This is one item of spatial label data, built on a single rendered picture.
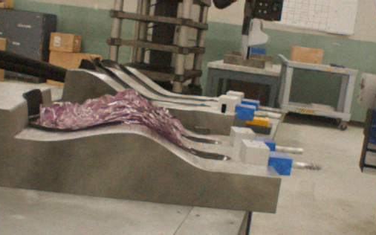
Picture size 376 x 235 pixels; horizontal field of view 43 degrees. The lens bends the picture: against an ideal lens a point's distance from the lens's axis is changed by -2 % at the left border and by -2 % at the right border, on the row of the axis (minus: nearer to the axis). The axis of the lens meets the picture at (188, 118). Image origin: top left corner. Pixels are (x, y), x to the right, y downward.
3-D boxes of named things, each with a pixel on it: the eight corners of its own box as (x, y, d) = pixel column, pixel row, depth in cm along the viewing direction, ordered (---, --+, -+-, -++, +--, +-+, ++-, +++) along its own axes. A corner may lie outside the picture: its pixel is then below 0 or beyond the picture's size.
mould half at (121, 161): (244, 165, 95) (252, 110, 93) (276, 213, 70) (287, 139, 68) (-16, 137, 91) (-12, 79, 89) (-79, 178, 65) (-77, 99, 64)
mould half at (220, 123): (244, 137, 124) (251, 84, 122) (228, 158, 99) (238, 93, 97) (65, 107, 134) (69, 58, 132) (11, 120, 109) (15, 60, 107)
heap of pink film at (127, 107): (189, 133, 90) (195, 91, 89) (198, 158, 72) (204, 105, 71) (47, 117, 88) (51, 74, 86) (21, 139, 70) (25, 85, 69)
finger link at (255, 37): (264, 59, 106) (271, 18, 107) (237, 55, 107) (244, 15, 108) (264, 62, 109) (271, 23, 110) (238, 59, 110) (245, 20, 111)
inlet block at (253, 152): (313, 178, 81) (319, 147, 80) (323, 188, 76) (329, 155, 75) (236, 171, 79) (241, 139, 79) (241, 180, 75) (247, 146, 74)
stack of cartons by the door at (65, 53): (102, 90, 789) (107, 38, 776) (94, 91, 758) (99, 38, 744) (53, 82, 804) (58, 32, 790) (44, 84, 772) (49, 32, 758)
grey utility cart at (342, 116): (339, 126, 725) (350, 63, 710) (348, 132, 674) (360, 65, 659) (267, 116, 729) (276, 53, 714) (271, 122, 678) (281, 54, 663)
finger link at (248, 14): (247, 33, 106) (254, -5, 107) (241, 32, 106) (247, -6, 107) (249, 39, 110) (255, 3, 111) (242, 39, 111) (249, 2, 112)
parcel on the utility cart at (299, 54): (316, 69, 707) (319, 49, 703) (320, 70, 675) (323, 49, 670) (288, 65, 709) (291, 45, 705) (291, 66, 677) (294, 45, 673)
